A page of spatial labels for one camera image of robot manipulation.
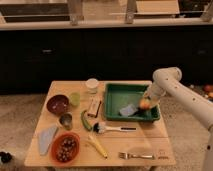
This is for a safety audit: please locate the green cucumber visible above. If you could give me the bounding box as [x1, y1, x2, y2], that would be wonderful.
[81, 110, 92, 131]

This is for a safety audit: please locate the white handled brush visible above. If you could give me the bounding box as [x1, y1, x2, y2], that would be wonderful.
[93, 122, 136, 134]

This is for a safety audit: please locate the wooden table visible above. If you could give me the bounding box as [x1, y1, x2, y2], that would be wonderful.
[24, 81, 176, 168]

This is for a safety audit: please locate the small metal cup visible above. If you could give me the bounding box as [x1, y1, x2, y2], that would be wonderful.
[59, 113, 72, 130]

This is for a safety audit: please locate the metal fork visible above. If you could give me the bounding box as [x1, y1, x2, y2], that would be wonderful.
[118, 152, 155, 160]

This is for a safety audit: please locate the orange bowl with grapes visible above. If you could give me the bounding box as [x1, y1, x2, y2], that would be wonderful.
[50, 132, 80, 165]

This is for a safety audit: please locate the blue sponge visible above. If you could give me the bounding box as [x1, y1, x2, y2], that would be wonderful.
[119, 104, 138, 117]

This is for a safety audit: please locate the wooden block with black strip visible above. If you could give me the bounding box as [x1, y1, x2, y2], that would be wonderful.
[88, 98, 101, 118]

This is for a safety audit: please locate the dark red bowl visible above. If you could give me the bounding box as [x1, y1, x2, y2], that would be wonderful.
[46, 94, 69, 115]

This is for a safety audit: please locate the yellow banana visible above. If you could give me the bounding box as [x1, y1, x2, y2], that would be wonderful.
[88, 135, 108, 159]

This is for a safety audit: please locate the green plastic tray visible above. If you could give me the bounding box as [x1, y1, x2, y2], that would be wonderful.
[104, 83, 160, 122]

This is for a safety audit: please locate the light green plastic cup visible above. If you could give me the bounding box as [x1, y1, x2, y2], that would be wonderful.
[69, 92, 80, 107]

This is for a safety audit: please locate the black object on floor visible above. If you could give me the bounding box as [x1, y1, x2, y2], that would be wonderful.
[0, 151, 12, 163]

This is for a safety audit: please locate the dark cabinet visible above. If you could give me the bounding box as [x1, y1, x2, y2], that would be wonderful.
[0, 26, 213, 94]

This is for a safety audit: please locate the white paper cup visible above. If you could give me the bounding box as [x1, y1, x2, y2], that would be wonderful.
[85, 78, 99, 94]

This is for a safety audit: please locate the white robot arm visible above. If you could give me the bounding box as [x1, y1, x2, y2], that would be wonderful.
[144, 67, 213, 171]

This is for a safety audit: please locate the orange apple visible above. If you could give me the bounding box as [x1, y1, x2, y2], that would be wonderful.
[139, 99, 150, 110]

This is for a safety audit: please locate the grey folded cloth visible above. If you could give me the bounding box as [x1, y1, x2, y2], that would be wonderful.
[38, 125, 58, 155]

